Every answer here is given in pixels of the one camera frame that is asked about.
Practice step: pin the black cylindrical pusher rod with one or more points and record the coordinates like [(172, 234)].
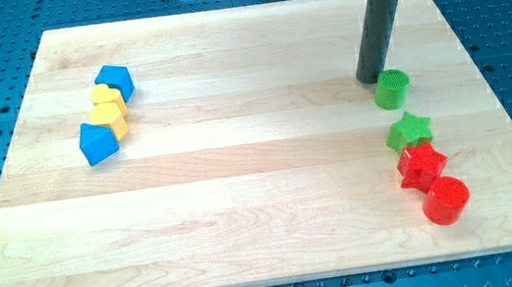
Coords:
[(376, 34)]

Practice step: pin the yellow hexagon block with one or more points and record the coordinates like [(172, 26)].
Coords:
[(110, 116)]

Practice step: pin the blue triangle block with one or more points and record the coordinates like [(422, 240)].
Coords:
[(97, 143)]

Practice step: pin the green cylinder block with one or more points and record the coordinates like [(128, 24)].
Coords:
[(391, 89)]

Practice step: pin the green star block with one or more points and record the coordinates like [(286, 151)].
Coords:
[(410, 130)]

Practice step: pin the red star block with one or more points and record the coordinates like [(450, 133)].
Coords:
[(420, 165)]

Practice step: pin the wooden board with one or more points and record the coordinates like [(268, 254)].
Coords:
[(254, 156)]

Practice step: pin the red cylinder block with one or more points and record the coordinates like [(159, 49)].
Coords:
[(446, 199)]

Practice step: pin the blue cube block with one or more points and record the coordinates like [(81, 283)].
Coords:
[(116, 77)]

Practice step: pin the yellow heart block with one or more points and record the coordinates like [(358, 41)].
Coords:
[(102, 93)]

